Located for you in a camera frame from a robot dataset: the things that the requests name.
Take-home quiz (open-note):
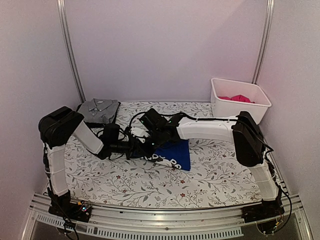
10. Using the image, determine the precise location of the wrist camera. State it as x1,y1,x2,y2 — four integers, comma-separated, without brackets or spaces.
131,108,169,143
100,123,120,145

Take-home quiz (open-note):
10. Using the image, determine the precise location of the right aluminium frame post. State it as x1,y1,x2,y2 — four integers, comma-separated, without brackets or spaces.
251,0,275,85

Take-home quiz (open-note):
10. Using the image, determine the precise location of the blue t-shirt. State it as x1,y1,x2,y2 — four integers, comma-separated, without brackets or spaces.
131,140,191,171

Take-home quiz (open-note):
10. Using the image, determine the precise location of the left aluminium frame post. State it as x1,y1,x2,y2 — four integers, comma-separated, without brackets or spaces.
56,0,86,103

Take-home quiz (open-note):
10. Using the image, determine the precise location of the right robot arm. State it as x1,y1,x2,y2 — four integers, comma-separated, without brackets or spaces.
139,108,282,218

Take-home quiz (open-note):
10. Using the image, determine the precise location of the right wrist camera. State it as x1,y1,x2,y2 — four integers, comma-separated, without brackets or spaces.
131,108,169,143

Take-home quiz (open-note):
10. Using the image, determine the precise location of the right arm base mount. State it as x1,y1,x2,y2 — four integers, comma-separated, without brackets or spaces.
241,201,285,235

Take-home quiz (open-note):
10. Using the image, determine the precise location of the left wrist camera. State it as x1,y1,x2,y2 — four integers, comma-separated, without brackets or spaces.
100,123,120,145

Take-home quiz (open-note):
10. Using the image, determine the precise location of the aluminium frame post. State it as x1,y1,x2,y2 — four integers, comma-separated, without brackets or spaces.
251,0,275,85
56,0,86,103

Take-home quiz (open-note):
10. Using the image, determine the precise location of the grey shirt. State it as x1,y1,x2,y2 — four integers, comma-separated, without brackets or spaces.
76,98,121,125

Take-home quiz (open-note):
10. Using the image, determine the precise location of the white plastic laundry bin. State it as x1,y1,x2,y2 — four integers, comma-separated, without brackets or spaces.
210,78,272,124

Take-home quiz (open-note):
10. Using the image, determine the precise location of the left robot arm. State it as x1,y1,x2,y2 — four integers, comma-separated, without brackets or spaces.
38,106,135,217

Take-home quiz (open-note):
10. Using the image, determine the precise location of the front aluminium rail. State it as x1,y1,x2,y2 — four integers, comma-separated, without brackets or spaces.
21,193,315,240

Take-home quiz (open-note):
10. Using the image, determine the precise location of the pink garment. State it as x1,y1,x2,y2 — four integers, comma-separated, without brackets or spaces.
217,94,256,104

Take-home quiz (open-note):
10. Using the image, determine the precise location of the floral tablecloth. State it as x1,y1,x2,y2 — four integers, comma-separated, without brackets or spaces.
64,102,262,209

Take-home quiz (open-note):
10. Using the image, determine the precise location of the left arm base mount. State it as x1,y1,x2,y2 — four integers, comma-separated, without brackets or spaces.
48,197,92,223

